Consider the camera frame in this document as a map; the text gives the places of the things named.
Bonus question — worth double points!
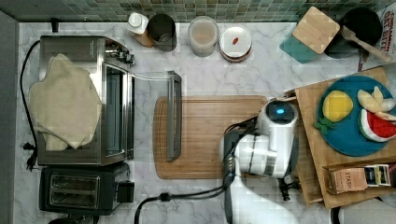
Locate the white paper towel roll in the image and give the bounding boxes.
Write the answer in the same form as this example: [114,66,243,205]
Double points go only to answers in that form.
[331,199,396,224]

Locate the wooden drawer cabinet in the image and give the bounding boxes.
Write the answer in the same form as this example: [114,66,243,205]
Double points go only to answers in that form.
[294,66,395,208]

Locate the wooden spatula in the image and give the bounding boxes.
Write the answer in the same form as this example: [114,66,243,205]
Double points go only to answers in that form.
[342,26,392,63]

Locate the teal canister with wooden lid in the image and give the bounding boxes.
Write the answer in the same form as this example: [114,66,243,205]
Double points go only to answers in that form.
[279,7,340,63]

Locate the blue plate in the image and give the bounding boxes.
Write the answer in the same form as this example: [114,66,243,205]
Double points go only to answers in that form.
[316,76,392,157]

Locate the pink bowl with white lid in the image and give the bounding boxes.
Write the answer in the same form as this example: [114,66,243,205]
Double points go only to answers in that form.
[219,26,252,63]

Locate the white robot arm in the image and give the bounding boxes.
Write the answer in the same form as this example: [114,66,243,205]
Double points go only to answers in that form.
[219,100,298,224]

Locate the stainless toaster oven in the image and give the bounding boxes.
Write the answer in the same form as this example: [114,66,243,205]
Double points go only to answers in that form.
[29,35,182,166]

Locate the dark metal cup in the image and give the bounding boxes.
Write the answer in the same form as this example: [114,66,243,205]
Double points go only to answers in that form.
[148,14,177,51]

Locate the black round object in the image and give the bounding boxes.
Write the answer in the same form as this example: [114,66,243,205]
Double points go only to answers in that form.
[49,216,100,224]

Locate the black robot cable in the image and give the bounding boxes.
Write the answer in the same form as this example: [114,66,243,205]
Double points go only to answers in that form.
[134,116,260,224]

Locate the bamboo cutting board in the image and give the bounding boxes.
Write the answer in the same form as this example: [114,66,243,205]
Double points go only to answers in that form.
[153,95,266,179]

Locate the cinnamon oat bites box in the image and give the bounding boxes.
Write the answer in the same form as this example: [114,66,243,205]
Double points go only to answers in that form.
[377,3,396,56]

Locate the black utensil holder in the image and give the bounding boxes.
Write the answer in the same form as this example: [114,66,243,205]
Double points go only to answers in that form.
[325,7,383,59]

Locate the white capped bottle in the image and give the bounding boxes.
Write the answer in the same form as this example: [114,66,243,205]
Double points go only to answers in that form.
[126,12,154,48]

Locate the toaster oven power cord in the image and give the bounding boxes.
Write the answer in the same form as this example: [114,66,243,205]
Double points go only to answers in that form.
[19,39,41,172]

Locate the black two-slot toaster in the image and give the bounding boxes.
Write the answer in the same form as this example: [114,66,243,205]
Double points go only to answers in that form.
[39,162,134,216]

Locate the beige folded towel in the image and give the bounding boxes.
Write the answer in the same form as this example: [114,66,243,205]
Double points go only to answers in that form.
[29,53,102,151]

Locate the wooden tea bag box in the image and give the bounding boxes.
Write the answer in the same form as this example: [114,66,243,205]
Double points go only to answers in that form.
[324,164,392,194]

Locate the clear cereal jar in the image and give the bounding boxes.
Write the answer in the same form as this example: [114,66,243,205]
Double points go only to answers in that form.
[188,16,219,57]

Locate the yellow toy lemon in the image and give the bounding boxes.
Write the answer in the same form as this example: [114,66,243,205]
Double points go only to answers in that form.
[322,91,353,122]

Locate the toy banana pieces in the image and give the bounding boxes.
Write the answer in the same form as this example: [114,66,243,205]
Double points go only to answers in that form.
[358,86,396,121]

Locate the toy watermelon slice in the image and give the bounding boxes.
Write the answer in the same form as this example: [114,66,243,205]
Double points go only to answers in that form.
[358,109,396,142]

